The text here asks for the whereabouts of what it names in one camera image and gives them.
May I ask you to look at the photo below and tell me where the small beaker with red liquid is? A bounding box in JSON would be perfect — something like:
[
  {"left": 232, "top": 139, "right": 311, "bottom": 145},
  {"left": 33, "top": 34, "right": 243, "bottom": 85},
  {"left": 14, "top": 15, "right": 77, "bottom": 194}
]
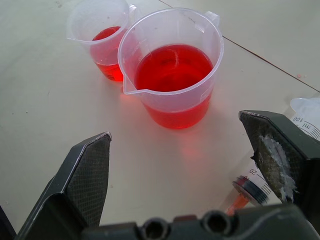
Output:
[{"left": 66, "top": 0, "right": 138, "bottom": 82}]

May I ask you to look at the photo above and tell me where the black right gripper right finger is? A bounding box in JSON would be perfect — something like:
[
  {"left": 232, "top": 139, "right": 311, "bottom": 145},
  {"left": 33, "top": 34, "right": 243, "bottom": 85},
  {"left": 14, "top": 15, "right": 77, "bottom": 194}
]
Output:
[{"left": 238, "top": 110, "right": 320, "bottom": 223}]

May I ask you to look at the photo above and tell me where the large beaker with red liquid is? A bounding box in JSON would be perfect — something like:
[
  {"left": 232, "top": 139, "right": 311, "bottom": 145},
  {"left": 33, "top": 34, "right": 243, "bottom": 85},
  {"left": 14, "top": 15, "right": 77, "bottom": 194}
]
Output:
[{"left": 117, "top": 7, "right": 225, "bottom": 130}]

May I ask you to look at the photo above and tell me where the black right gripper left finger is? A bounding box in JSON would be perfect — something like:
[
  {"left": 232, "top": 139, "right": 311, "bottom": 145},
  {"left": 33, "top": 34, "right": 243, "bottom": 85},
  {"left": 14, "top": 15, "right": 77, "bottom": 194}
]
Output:
[{"left": 15, "top": 131, "right": 113, "bottom": 240}]

